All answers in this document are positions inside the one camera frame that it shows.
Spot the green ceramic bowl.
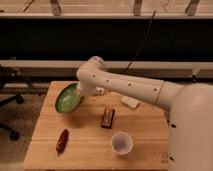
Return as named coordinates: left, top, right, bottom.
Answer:
left=55, top=83, right=83, bottom=114

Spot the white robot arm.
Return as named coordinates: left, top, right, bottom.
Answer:
left=77, top=56, right=213, bottom=171

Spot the white plastic bottle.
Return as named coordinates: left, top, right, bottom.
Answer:
left=96, top=87, right=104, bottom=95

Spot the dark chocolate bar box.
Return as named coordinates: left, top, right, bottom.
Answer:
left=101, top=107, right=115, bottom=129

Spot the white sponge block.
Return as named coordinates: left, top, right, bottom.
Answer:
left=121, top=96, right=139, bottom=109

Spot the red chili pepper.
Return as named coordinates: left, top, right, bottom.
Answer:
left=56, top=129, right=69, bottom=155

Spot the white paper cup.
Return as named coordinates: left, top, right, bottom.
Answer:
left=111, top=132, right=134, bottom=156

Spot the black office chair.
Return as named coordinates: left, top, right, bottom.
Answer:
left=0, top=65, right=24, bottom=141

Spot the black hanging cable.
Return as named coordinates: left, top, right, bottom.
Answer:
left=120, top=9, right=157, bottom=75

